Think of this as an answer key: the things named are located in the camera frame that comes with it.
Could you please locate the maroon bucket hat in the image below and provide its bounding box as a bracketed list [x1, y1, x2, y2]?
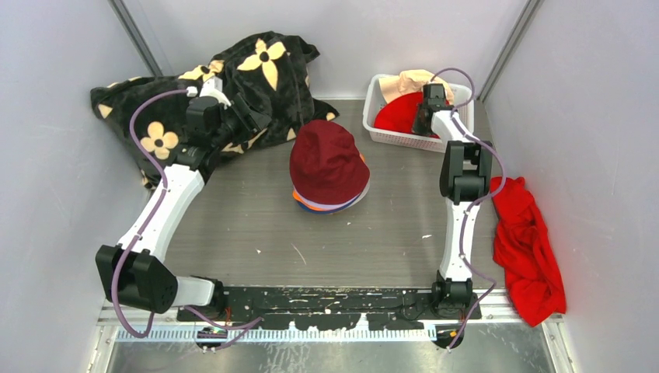
[289, 120, 371, 211]

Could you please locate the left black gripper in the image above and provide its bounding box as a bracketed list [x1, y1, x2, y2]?
[211, 94, 270, 151]

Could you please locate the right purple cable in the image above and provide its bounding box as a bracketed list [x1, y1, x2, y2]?
[430, 67, 508, 351]

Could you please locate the red cloth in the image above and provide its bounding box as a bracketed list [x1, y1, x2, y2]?
[490, 176, 567, 327]

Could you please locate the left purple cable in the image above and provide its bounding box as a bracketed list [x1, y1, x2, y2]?
[110, 89, 263, 352]

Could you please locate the purple cable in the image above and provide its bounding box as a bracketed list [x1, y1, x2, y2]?
[110, 89, 263, 352]
[430, 67, 508, 351]

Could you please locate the orange bucket hat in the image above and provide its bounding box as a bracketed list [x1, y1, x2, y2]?
[289, 144, 371, 214]

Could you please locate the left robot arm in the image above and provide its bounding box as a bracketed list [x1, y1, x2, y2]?
[96, 89, 270, 321]

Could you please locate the lilac bucket hat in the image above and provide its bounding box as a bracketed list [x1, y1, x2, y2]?
[292, 189, 359, 210]

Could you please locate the black blanket with cream flowers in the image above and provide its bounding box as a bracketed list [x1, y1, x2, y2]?
[90, 31, 339, 189]

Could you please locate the red bucket hat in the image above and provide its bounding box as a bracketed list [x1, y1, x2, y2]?
[373, 92, 423, 134]

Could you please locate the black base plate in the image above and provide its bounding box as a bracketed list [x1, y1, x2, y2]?
[177, 286, 469, 331]

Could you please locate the white plastic basket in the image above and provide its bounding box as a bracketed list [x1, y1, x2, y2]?
[362, 74, 475, 153]

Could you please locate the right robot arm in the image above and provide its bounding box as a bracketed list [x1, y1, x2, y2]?
[413, 83, 492, 320]

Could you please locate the blue bucket hat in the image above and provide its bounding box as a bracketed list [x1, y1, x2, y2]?
[297, 201, 352, 214]

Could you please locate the beige bucket hat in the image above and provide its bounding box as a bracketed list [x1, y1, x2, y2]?
[378, 69, 455, 105]

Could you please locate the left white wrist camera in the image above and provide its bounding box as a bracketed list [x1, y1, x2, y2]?
[186, 77, 232, 108]

